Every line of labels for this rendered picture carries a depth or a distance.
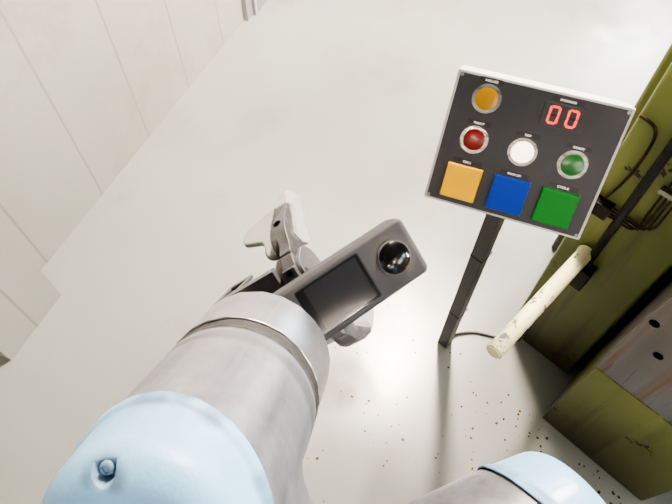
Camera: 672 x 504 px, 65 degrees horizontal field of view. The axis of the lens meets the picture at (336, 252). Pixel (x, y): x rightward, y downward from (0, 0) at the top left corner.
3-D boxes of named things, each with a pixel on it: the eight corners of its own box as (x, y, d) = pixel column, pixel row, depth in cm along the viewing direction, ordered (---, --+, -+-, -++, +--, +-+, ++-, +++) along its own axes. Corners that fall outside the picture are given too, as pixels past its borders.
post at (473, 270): (445, 349, 201) (533, 139, 111) (437, 342, 203) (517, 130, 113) (452, 342, 202) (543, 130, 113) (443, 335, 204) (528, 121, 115)
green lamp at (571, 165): (574, 182, 106) (582, 167, 103) (554, 170, 108) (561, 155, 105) (582, 174, 108) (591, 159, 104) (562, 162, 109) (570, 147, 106)
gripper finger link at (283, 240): (263, 201, 46) (275, 277, 40) (278, 191, 45) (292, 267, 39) (295, 230, 49) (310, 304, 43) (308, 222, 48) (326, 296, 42)
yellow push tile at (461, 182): (472, 204, 114) (483, 171, 111) (438, 194, 116) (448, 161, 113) (473, 201, 116) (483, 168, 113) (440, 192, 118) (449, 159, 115)
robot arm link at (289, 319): (259, 288, 28) (355, 429, 30) (281, 261, 33) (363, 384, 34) (136, 360, 31) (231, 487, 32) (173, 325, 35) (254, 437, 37)
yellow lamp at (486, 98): (488, 116, 106) (494, 99, 103) (470, 105, 108) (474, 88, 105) (497, 109, 108) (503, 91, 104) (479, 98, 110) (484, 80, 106)
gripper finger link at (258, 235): (231, 200, 51) (238, 270, 45) (280, 167, 49) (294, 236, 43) (251, 217, 53) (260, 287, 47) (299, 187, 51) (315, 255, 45)
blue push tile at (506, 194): (519, 216, 112) (531, 184, 109) (484, 206, 114) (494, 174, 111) (519, 213, 114) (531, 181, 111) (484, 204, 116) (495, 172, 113)
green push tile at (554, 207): (566, 230, 110) (580, 197, 107) (530, 220, 112) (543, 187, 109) (565, 227, 112) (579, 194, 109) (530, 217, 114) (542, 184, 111)
